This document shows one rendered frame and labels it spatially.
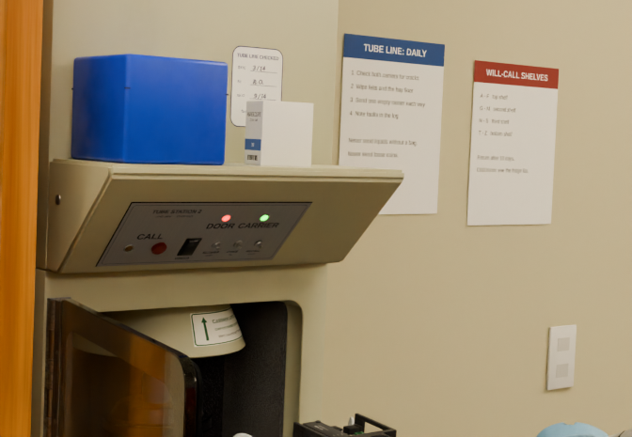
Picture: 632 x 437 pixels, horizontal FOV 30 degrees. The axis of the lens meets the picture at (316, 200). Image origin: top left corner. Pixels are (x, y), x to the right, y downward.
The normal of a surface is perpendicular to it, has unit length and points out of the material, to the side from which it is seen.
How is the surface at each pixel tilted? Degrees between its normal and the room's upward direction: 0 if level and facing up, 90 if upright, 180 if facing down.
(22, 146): 90
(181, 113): 90
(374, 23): 90
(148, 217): 135
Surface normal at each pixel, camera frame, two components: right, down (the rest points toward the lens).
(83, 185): -0.79, 0.00
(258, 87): 0.61, 0.07
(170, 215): 0.40, 0.75
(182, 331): 0.39, -0.34
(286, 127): 0.36, 0.07
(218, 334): 0.76, -0.34
